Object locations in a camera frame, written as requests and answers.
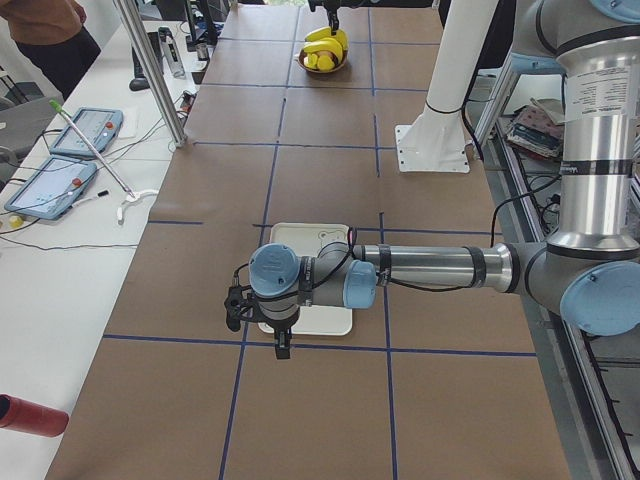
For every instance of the yellow lemon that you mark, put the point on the yellow lemon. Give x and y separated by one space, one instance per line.
318 62

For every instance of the brown wicker basket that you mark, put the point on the brown wicker basket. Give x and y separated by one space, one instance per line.
339 63

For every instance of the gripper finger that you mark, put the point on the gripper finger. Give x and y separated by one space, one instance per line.
333 22
282 344

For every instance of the aluminium frame post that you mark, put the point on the aluminium frame post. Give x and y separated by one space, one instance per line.
141 44

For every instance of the green tipped stick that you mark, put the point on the green tipped stick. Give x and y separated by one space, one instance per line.
59 110

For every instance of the near blue teach pendant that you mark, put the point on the near blue teach pendant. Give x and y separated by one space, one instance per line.
53 188

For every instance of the blue teach pendant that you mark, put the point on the blue teach pendant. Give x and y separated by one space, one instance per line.
53 188
99 125

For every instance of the white bear tray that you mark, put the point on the white bear tray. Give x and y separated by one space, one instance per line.
320 240

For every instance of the yellow banana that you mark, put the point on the yellow banana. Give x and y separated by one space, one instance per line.
319 34
337 45

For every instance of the stack of cloths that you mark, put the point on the stack of cloths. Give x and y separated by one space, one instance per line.
538 128

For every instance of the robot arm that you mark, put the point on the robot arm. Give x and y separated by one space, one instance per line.
586 271
313 4

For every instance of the person in brown top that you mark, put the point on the person in brown top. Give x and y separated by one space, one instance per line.
53 36

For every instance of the red cylinder bottle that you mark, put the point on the red cylinder bottle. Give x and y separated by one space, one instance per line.
31 418

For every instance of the far blue teach pendant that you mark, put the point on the far blue teach pendant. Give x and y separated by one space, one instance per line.
99 125

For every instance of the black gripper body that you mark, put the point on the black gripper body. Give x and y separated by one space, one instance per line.
278 327
333 15

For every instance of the white camera pole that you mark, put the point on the white camera pole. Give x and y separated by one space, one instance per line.
435 141

